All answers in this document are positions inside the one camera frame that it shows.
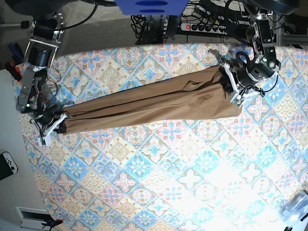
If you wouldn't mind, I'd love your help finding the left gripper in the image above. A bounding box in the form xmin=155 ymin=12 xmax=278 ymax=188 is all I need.
xmin=219 ymin=60 xmax=265 ymax=106

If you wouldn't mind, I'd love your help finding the brown t-shirt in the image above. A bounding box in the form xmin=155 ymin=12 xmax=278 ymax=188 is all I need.
xmin=64 ymin=66 xmax=242 ymax=134

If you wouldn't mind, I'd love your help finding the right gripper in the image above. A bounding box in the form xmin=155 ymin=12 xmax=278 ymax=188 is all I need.
xmin=30 ymin=104 xmax=68 ymax=146

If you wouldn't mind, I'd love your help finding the white power strip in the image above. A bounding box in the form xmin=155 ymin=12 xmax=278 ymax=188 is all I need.
xmin=180 ymin=23 xmax=228 ymax=35

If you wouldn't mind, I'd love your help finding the patterned tablecloth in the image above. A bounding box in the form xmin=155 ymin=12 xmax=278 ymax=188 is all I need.
xmin=19 ymin=47 xmax=308 ymax=231

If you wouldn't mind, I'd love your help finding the white floor vent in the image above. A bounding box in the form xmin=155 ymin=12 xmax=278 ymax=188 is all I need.
xmin=15 ymin=206 xmax=52 ymax=231

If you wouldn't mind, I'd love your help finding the clear plastic box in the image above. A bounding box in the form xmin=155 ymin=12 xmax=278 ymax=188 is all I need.
xmin=279 ymin=190 xmax=308 ymax=226

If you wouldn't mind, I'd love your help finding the black clamp bottom edge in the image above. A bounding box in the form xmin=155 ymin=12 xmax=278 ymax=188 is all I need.
xmin=41 ymin=218 xmax=63 ymax=230

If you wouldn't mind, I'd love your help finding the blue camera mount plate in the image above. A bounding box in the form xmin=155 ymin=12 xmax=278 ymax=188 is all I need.
xmin=115 ymin=0 xmax=188 ymax=16

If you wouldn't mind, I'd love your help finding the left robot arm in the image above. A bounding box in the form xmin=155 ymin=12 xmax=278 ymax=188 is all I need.
xmin=219 ymin=13 xmax=281 ymax=108

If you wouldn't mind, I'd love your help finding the blue handled tool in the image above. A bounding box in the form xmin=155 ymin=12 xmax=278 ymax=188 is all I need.
xmin=8 ymin=43 xmax=24 ymax=62

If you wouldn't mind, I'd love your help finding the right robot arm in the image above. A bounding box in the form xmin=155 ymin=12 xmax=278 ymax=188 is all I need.
xmin=16 ymin=12 xmax=66 ymax=146

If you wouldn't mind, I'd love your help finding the game console with white controller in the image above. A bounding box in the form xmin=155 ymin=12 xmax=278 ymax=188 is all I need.
xmin=0 ymin=152 xmax=18 ymax=180

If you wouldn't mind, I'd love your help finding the red and black clamp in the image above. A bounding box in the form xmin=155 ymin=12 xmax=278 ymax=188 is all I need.
xmin=5 ymin=62 xmax=22 ymax=82

